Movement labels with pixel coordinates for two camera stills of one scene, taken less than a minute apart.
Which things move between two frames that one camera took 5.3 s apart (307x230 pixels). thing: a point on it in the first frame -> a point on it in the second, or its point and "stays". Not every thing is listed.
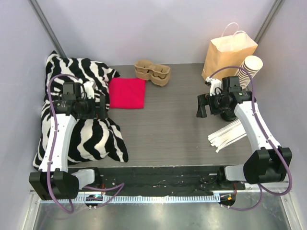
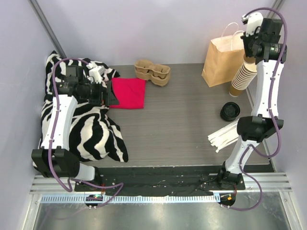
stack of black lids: x=228 y=115 stays
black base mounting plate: x=167 y=180 stays
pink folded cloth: x=126 y=93 stays
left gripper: x=102 y=107 -> x=107 y=93
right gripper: x=206 y=103 -> x=246 y=48
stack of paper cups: x=253 y=64 stays
